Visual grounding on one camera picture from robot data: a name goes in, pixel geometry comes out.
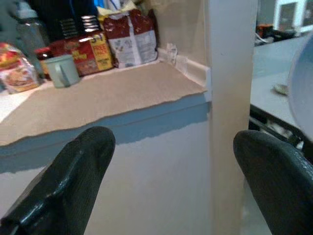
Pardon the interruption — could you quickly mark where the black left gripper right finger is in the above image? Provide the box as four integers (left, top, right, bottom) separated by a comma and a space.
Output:
233, 130, 313, 235

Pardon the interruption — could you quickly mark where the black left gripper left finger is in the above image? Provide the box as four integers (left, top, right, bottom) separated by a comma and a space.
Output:
0, 126, 116, 235

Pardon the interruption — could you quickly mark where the beige counter mat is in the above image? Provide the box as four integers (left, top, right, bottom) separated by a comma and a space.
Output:
0, 61, 208, 147

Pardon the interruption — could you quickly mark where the white paper roll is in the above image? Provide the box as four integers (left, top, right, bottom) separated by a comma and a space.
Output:
287, 31, 313, 142

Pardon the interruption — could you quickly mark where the grey table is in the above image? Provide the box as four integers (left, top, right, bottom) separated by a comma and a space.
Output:
248, 35, 313, 150

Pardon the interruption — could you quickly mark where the pale green plastic mug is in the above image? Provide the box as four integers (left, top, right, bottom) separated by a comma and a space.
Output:
45, 54, 81, 89

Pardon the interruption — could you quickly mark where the orange and white snack bag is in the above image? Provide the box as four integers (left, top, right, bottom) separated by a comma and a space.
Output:
0, 42, 40, 94

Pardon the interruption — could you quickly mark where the red lidded jar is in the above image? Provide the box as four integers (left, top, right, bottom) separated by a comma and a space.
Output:
34, 47, 53, 81

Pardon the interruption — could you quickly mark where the red and yellow snack box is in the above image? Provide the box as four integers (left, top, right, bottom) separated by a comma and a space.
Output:
50, 32, 114, 77

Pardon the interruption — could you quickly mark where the clear plastic water bottle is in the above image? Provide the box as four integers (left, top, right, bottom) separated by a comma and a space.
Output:
15, 9, 51, 79

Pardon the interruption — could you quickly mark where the dark red food bag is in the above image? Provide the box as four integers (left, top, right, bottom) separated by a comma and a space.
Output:
103, 9, 159, 69

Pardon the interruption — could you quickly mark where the black and silver packet stack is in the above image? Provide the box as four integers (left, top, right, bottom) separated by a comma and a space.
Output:
80, 15, 99, 33

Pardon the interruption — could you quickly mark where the small crumpled clear wrapper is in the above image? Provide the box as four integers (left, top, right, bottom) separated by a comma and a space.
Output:
166, 43, 179, 65

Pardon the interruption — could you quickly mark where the white cabinet with glass doors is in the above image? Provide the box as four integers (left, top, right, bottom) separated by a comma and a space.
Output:
272, 0, 313, 33

